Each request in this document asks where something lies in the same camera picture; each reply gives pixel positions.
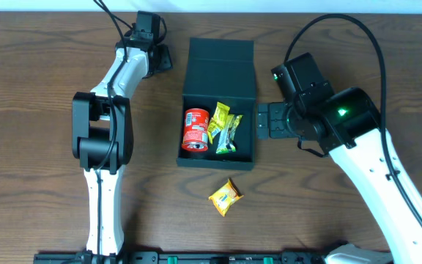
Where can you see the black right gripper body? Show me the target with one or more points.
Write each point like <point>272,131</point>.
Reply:
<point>275,121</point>

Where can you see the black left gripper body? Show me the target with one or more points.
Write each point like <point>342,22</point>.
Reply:
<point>163,59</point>

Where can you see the green yellow snack bar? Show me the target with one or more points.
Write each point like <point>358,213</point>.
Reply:
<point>226,139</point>

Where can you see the yellow snack packet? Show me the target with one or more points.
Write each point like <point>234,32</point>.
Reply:
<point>217,121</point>

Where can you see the red Pringles can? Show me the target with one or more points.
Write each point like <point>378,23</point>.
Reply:
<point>195,138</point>

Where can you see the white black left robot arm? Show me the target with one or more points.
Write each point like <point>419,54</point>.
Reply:
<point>102,132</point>

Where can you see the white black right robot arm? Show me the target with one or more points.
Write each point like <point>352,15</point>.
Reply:
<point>346,126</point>

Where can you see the yellow cracker packet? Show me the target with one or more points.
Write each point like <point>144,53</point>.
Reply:
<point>225,197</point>

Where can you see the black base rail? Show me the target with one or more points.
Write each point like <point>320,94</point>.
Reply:
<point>186,258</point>

